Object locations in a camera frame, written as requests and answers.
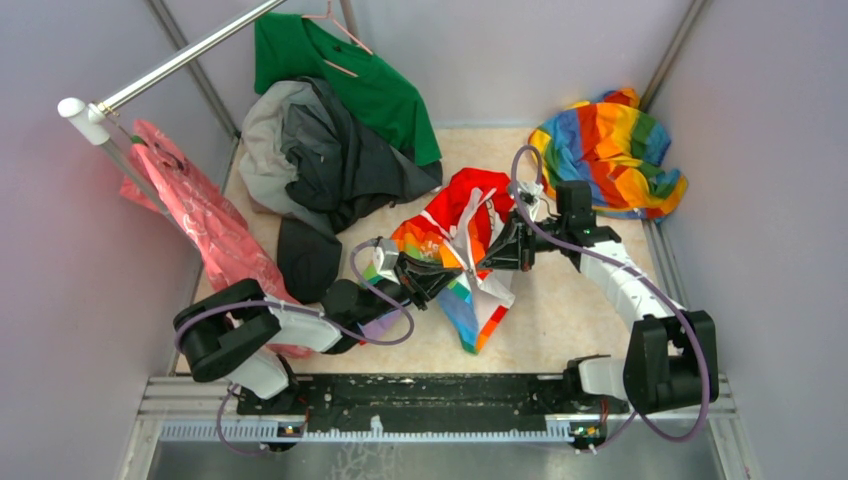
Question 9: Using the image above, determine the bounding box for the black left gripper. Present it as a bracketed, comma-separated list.
[357, 251, 463, 327]

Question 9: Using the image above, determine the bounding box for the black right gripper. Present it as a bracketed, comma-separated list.
[475, 208, 567, 273]

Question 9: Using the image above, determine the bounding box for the red white cartoon jacket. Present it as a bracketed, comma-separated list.
[391, 167, 515, 354]

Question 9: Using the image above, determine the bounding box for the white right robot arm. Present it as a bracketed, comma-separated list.
[478, 181, 719, 415]

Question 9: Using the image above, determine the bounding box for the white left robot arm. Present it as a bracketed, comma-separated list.
[173, 254, 463, 414]

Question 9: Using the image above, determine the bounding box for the dark grey jacket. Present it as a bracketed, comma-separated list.
[238, 77, 442, 304]

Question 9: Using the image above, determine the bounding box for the rainbow striped garment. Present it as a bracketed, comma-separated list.
[528, 87, 688, 222]

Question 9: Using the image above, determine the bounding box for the pink patterned garment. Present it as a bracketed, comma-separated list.
[119, 119, 313, 359]

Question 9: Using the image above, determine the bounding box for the green t-shirt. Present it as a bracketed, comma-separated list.
[253, 13, 442, 166]

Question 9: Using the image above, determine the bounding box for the pink clothes hanger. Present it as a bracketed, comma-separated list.
[301, 0, 374, 55]

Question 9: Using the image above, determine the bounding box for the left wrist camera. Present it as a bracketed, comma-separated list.
[372, 237, 400, 284]

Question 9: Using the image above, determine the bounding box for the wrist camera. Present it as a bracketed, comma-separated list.
[372, 237, 400, 284]
[516, 181, 543, 216]

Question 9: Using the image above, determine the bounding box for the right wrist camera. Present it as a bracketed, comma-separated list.
[516, 181, 543, 216]

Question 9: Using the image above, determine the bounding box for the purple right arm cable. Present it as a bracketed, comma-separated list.
[510, 144, 711, 454]

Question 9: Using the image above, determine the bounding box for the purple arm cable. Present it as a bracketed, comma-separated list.
[510, 144, 711, 454]
[173, 238, 417, 457]

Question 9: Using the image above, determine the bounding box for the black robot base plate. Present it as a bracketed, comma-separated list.
[237, 373, 629, 433]

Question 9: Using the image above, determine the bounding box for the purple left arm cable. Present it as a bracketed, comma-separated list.
[173, 238, 417, 457]

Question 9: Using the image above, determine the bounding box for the aluminium frame rail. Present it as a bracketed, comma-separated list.
[119, 218, 757, 480]

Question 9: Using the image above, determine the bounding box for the silver clothes rail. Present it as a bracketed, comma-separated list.
[57, 1, 282, 218]

